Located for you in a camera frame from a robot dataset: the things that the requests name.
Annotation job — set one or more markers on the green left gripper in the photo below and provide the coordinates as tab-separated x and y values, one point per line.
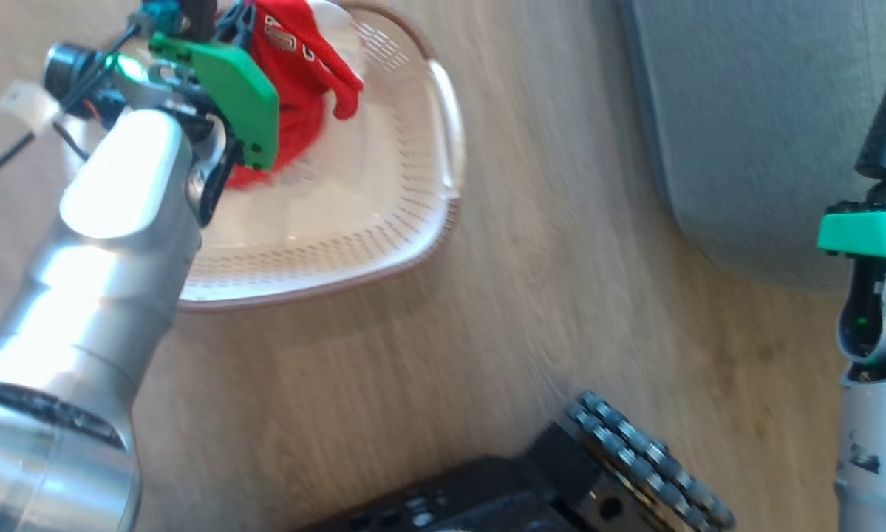
239	96

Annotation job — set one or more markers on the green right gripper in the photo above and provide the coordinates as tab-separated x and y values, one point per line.
871	233

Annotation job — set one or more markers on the red and white garment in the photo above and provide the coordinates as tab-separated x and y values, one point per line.
295	74

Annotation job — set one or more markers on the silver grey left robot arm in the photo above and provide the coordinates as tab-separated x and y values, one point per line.
103	258

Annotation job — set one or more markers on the grey fabric sofa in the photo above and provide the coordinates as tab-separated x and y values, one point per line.
745	111

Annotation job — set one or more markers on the white tape label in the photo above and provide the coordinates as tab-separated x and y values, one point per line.
25	107

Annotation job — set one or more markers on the white plastic laundry basket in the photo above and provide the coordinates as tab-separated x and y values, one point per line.
354	222

